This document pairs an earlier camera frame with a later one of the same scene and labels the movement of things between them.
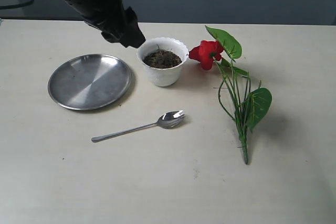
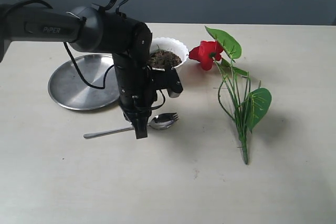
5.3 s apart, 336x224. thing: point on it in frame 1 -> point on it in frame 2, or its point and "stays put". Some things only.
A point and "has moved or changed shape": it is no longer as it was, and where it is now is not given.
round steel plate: (88, 82) stays put
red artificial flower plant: (248, 107) stays put
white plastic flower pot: (163, 57) stays put
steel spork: (168, 120) has moved or changed shape
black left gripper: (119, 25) -> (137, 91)
